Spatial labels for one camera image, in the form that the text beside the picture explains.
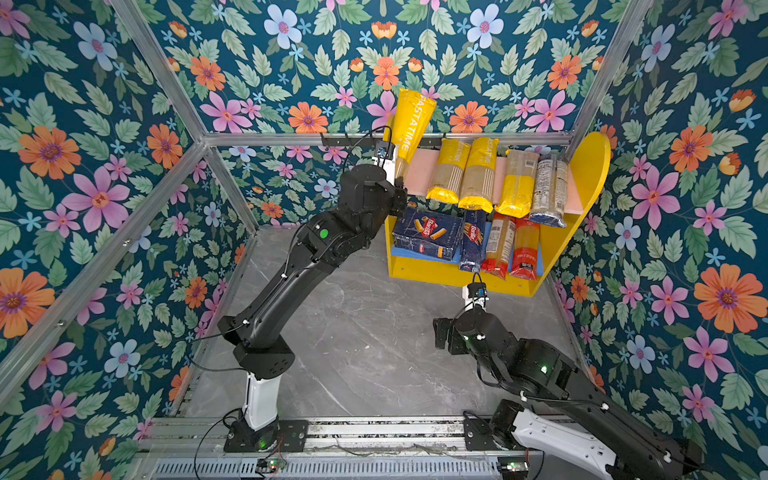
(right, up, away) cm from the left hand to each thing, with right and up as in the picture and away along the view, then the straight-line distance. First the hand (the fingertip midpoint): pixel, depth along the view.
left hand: (402, 166), depth 61 cm
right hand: (+10, -34, +6) cm, 36 cm away
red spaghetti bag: (+39, -14, +32) cm, 53 cm away
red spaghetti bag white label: (+30, -15, +31) cm, 46 cm away
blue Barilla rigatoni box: (+7, -12, +29) cm, 32 cm away
